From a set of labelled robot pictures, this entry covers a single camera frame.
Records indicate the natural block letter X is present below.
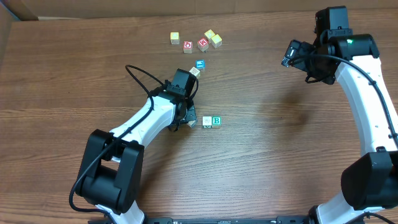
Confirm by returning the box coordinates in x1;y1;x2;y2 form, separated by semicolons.
187;119;198;128

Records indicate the green block letter B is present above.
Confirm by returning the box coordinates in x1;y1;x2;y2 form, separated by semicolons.
211;116;222;128

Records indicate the natural block letter W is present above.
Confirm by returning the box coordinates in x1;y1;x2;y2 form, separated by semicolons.
189;67;200;78

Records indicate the natural block swirl picture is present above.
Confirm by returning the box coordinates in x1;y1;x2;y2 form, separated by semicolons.
202;116;212;128

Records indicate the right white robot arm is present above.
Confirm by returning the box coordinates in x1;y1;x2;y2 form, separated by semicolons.
282;6;397;223

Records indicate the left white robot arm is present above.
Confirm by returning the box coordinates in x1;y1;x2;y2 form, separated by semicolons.
69;69;200;223

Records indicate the blue block letter L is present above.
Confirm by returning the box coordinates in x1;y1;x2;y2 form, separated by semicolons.
195;60;206;71

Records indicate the red block letter O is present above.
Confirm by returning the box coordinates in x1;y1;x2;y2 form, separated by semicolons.
183;41;193;54

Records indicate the red block letter M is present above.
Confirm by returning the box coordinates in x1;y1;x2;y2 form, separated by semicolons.
197;37;209;52

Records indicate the yellow block far left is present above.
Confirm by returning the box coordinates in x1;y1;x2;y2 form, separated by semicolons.
170;32;180;45

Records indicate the yellow block letter C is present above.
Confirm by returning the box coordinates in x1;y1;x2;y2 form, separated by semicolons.
211;34;223;49

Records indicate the yellow block letter G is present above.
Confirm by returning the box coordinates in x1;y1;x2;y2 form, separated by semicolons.
205;29;215;43

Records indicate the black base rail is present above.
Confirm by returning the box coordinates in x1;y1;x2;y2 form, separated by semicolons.
88;215;315;224

